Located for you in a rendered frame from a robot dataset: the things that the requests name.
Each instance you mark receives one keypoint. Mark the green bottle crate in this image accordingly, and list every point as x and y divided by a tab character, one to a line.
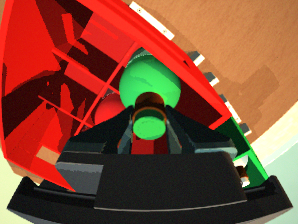
230	129

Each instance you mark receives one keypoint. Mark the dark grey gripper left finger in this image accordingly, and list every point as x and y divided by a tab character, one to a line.
105	136

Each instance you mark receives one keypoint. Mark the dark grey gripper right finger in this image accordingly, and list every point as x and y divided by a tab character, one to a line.
194	136

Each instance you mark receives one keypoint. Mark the red crate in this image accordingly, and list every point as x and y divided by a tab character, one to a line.
34	37

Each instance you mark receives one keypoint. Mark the white bottle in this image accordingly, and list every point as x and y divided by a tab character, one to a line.
240	164

